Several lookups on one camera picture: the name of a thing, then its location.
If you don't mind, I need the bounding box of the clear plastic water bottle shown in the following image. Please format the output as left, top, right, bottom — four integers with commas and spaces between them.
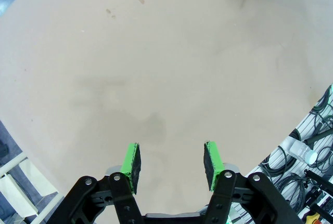
288, 140, 318, 165

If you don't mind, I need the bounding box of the yellow emergency stop button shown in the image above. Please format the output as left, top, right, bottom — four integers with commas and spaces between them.
304, 203, 321, 224

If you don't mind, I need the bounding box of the black coiled cable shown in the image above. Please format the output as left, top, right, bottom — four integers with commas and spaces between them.
270, 173, 308, 213

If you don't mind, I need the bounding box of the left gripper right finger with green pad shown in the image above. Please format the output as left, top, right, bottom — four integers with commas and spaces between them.
203, 141, 304, 224

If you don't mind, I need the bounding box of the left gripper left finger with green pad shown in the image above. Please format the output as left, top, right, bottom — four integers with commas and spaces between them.
58, 142, 144, 224

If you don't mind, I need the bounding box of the black tube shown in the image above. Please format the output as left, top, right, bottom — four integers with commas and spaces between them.
304, 130, 333, 144

